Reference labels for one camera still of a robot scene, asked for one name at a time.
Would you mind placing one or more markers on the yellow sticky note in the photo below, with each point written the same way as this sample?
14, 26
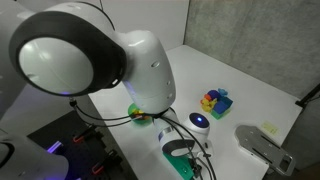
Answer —
270, 128

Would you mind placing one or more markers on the orange toy piece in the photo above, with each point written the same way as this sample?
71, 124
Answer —
208, 97

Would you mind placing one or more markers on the black stand bar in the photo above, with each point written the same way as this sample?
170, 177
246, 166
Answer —
308, 96

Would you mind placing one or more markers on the large blue cube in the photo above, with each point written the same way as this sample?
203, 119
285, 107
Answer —
220, 107

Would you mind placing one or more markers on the teal cube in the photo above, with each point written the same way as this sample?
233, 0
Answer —
228, 101

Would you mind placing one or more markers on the light blue toy piece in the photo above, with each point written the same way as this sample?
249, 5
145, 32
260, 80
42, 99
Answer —
222, 91

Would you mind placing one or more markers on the purple ball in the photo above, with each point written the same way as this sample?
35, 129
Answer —
213, 94

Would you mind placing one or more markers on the large green block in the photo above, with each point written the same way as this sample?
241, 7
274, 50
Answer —
217, 116

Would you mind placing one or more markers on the grey metal plate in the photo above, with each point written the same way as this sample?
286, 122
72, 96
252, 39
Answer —
263, 148

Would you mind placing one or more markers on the small orange block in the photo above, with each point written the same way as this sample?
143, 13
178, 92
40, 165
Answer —
146, 117

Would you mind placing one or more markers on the green bowl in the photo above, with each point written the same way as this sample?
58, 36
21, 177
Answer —
133, 110

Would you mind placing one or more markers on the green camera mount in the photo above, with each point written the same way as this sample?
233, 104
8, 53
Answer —
180, 165

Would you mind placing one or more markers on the small yellow block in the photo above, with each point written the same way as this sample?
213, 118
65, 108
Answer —
140, 112

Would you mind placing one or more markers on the yellow toy piece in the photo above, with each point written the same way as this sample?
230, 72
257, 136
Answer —
208, 105

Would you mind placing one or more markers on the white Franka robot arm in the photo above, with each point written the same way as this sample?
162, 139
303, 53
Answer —
83, 60

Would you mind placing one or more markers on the red black clamp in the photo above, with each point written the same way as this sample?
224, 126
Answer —
83, 134
105, 162

